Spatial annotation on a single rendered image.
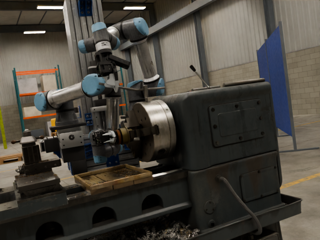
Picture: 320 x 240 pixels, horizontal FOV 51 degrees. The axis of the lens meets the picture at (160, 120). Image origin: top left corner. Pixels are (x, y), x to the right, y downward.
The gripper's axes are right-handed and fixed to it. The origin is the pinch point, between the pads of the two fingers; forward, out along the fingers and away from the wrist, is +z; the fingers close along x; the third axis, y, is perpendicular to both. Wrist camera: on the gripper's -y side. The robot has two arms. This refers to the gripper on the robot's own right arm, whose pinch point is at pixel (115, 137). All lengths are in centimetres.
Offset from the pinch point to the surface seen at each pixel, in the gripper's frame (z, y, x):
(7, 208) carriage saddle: 19, 52, -18
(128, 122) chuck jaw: -5.5, -9.9, 6.0
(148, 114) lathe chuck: 9.1, -15.3, 8.8
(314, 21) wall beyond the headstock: -702, -985, 220
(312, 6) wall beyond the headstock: -705, -989, 273
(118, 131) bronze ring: -0.6, -2.0, 2.4
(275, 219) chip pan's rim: 25, -70, -55
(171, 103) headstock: 4.3, -30.9, 12.4
